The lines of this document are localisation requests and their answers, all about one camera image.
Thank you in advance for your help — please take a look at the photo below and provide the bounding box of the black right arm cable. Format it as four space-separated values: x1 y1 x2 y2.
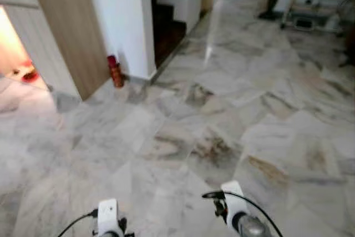
202 190 283 237

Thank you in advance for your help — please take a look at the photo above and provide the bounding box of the small red bowl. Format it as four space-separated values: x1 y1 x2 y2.
18 59 40 83

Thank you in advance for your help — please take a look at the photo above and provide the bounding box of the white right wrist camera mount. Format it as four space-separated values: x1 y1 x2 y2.
221 180 249 230

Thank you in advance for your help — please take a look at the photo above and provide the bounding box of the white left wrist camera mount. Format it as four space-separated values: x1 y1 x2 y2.
98 199 123 237

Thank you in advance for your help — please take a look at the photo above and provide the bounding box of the dark brown furniture piece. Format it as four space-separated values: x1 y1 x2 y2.
345 23 355 67

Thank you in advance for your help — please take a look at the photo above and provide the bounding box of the light wood cabinet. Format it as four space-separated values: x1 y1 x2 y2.
0 0 111 102

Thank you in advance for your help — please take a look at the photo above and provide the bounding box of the dark wooden staircase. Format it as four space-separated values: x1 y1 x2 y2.
150 0 187 69

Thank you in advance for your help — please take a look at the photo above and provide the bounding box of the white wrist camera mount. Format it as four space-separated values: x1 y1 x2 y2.
221 180 249 230
98 199 123 237

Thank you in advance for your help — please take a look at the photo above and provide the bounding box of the red spray can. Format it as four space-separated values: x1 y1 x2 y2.
107 55 125 89

